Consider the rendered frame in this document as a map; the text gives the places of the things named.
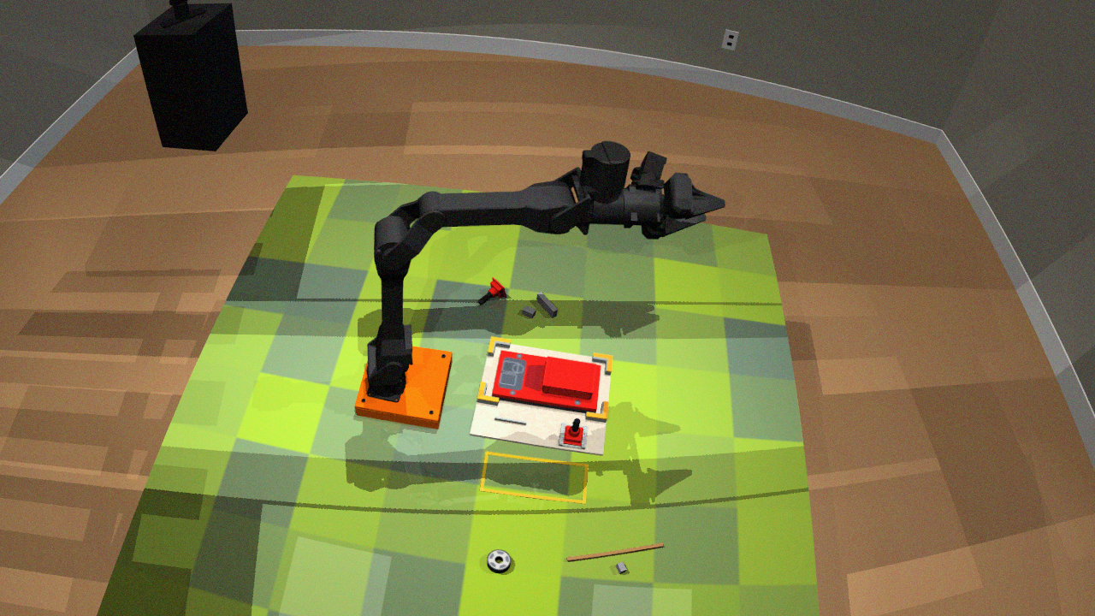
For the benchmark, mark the brown flat bar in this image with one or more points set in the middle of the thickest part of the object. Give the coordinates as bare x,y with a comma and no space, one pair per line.
622,551

